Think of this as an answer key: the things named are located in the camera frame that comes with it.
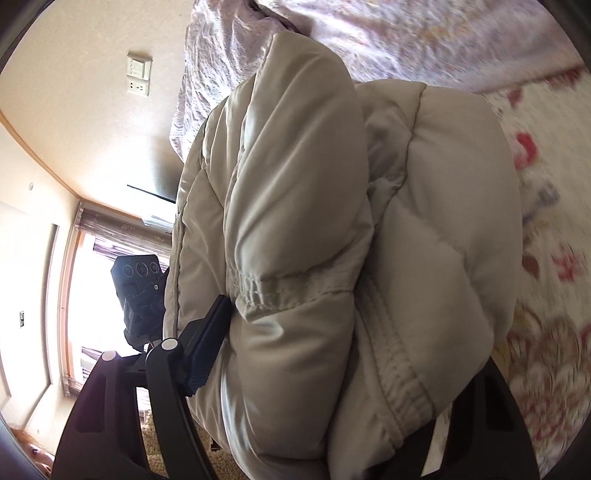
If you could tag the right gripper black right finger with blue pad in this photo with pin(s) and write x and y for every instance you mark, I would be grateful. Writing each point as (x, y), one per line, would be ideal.
(487, 438)

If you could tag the beige puffer jacket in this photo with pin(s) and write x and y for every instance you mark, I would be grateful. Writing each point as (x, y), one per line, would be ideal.
(370, 238)

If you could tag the brown window curtain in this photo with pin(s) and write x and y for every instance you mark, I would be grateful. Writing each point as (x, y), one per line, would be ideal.
(115, 237)

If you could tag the white air conditioner unit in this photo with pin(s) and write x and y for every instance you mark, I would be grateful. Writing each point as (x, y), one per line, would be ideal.
(162, 223)

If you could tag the floral bed sheet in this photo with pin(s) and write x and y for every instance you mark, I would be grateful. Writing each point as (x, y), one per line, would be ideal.
(545, 357)

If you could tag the beige patterned rug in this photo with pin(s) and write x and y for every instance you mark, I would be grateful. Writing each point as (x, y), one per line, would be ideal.
(177, 450)

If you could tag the left lilac pillow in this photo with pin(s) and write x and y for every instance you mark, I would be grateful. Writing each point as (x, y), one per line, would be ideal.
(225, 42)

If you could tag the lilac pillow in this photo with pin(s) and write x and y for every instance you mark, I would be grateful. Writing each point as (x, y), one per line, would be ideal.
(225, 42)
(471, 45)

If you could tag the right lilac pillow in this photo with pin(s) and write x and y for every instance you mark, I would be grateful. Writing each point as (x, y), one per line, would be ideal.
(471, 45)

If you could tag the white wall socket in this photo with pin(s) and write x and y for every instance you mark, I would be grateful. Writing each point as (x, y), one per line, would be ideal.
(137, 86)

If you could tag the white wall switch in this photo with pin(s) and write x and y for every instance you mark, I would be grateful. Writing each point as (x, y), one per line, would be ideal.
(138, 67)

